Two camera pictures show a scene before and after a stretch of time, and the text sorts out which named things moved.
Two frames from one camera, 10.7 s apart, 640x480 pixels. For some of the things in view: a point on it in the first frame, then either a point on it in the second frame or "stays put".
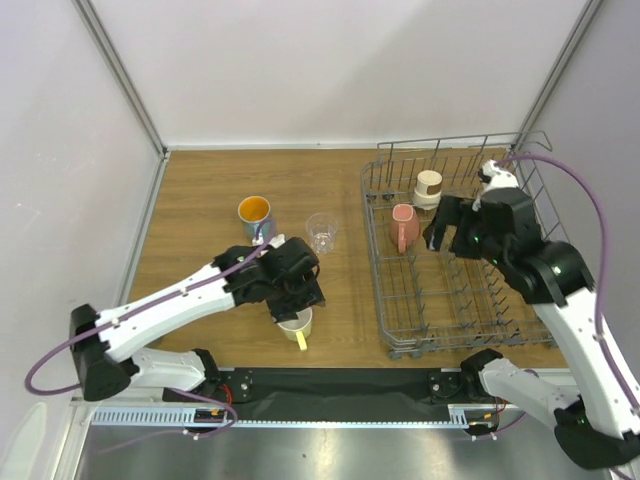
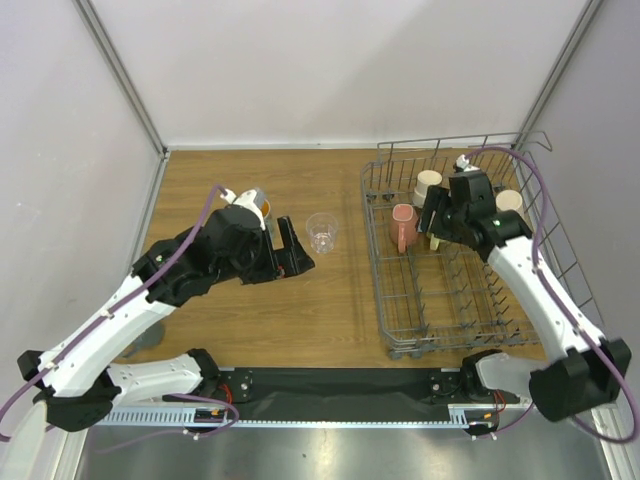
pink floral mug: x=404 y=225 stays put
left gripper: x=308 y=294 → x=289 y=260
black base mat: x=330 y=393 stays put
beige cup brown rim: x=427 y=194 stays put
